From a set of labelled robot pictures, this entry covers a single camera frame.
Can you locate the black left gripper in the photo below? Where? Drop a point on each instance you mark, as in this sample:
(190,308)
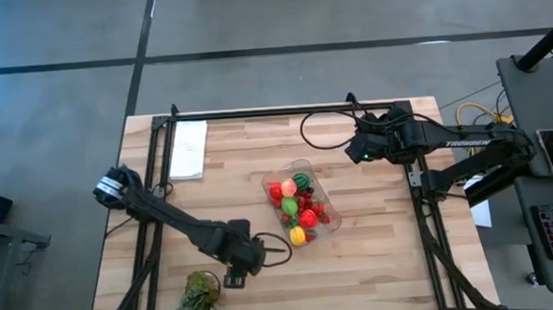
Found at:
(244,248)

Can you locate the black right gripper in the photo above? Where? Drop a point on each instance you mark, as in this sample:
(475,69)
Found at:
(398,138)

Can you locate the yellow toy lemon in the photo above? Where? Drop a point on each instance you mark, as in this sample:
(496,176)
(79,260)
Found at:
(297,236)

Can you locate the green striped toy watermelon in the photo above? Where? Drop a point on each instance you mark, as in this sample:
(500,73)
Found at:
(301,181)

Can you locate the dark red toy cherry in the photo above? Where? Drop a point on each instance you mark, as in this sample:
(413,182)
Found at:
(303,202)
(306,193)

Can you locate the strawberry with large green calyx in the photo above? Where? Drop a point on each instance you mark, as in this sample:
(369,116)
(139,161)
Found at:
(318,209)

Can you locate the green toy fruit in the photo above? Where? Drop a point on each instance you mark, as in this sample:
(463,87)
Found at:
(289,206)

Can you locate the pink toy peach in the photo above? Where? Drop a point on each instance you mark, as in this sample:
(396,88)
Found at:
(288,187)

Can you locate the red toy apple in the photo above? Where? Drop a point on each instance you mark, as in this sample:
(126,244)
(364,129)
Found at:
(308,218)

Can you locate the clear plastic storage container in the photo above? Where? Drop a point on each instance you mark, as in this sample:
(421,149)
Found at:
(331,226)

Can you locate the red toy tomato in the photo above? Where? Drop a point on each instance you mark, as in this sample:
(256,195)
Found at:
(275,191)

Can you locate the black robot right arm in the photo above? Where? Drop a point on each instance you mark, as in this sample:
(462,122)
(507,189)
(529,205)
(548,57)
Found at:
(468,136)

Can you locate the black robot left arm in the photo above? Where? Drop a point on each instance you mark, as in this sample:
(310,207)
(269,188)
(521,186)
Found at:
(175,221)

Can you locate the green potted succulent plant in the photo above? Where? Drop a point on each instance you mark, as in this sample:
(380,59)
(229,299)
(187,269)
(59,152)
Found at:
(199,294)

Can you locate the black desk leg bar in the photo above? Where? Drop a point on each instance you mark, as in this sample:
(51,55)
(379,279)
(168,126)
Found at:
(490,190)

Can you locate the white paper sheet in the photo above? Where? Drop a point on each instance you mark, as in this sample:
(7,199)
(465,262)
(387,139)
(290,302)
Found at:
(482,212)
(189,151)

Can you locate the grey desk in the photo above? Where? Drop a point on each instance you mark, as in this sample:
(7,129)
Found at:
(526,195)
(532,91)

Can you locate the black metal pole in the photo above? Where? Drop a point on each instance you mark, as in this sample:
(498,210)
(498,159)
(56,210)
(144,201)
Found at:
(548,39)

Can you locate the grey metal base plate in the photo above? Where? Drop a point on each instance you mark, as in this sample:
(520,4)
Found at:
(415,180)

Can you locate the black metal rig frame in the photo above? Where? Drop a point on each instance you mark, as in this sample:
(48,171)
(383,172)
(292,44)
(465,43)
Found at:
(278,111)

